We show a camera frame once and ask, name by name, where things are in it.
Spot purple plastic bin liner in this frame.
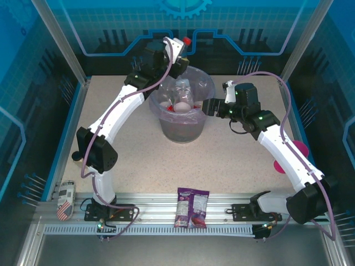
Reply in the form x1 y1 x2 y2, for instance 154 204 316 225
149 66 217 124

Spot grey plastic bin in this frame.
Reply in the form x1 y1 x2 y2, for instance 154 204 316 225
149 66 217 144

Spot purple snack packet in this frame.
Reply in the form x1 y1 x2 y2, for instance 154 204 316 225
174 187 210 229

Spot metal front panel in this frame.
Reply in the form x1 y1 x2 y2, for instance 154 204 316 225
16 232 342 266

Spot flag print pouch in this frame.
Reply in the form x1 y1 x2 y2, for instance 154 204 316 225
57 180 76 222

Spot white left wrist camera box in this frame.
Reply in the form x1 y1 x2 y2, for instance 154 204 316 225
163 37 186 58

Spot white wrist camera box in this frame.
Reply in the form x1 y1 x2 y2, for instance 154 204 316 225
163 37 186 58
221 80 237 105

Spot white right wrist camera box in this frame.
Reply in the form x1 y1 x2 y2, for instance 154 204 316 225
221 80 237 105

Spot right aluminium side rail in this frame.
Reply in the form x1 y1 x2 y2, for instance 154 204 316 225
277 76 327 195

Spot aluminium side rail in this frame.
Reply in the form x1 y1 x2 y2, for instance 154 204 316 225
277 76 327 195
41 79 91 202

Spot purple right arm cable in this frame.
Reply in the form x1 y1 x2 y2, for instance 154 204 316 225
230 71 337 242

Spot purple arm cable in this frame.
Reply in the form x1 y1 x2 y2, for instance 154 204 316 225
230 71 337 242
80 37 175 241

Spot left aluminium side rail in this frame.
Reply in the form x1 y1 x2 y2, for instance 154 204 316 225
41 79 91 202

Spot right aluminium frame post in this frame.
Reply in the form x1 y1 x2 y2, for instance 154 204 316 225
278 0 335 86

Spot aluminium frame post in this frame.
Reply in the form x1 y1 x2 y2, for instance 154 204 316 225
278 0 335 86
30 0 92 85

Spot left aluminium frame post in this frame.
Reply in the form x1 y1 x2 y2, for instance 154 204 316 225
30 0 92 85

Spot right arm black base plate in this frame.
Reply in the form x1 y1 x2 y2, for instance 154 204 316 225
231 203 283 222

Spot aluminium front rail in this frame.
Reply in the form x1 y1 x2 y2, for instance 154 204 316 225
35 192 335 226

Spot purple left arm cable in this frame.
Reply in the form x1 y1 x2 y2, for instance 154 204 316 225
80 37 175 241

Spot slotted grey cable duct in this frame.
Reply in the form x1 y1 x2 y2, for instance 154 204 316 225
43 223 256 237

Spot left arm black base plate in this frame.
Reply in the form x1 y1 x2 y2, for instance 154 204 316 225
84 203 136 222

